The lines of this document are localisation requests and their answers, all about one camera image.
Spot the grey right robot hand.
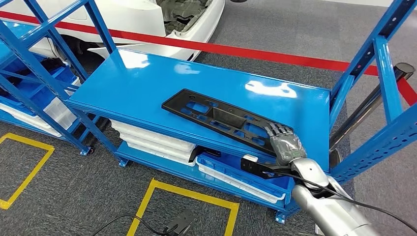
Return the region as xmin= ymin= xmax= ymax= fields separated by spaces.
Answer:
xmin=264 ymin=122 xmax=307 ymax=167

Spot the black plastic plate bracket part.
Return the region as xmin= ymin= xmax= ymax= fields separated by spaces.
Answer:
xmin=161 ymin=88 xmax=294 ymax=156

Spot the large blue metal shelf rack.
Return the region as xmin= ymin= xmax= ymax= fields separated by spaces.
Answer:
xmin=64 ymin=0 xmax=417 ymax=225

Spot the wide blue plastic crate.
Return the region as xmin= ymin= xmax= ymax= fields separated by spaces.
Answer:
xmin=195 ymin=153 xmax=292 ymax=200

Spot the flat white tray under crate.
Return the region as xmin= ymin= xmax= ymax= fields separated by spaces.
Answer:
xmin=197 ymin=163 xmax=287 ymax=204

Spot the red barrier belt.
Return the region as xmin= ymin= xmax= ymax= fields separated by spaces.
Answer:
xmin=0 ymin=10 xmax=417 ymax=105

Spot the dark grey robot fixture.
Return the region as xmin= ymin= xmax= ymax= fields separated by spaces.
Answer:
xmin=161 ymin=208 xmax=196 ymax=236

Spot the white car body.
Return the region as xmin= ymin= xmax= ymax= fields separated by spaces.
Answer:
xmin=0 ymin=0 xmax=225 ymax=62

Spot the translucent white storage box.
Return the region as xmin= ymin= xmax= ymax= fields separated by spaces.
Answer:
xmin=42 ymin=97 xmax=77 ymax=131

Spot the deep blue plastic crate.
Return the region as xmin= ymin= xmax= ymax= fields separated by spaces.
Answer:
xmin=0 ymin=63 xmax=81 ymax=116

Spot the blue metal rack with crates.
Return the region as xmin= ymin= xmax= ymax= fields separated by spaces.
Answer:
xmin=0 ymin=0 xmax=95 ymax=156

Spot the long white plastic tray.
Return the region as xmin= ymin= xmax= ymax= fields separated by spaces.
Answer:
xmin=0 ymin=103 xmax=62 ymax=138

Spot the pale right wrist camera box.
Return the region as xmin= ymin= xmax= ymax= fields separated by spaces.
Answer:
xmin=240 ymin=154 xmax=294 ymax=180

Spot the black curved handle part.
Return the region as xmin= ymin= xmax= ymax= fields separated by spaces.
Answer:
xmin=188 ymin=146 xmax=221 ymax=164

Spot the black stanchion post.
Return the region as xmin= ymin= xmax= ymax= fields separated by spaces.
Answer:
xmin=329 ymin=62 xmax=416 ymax=168

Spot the thin black floor cable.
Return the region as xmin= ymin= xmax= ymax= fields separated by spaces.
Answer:
xmin=89 ymin=213 xmax=170 ymax=236

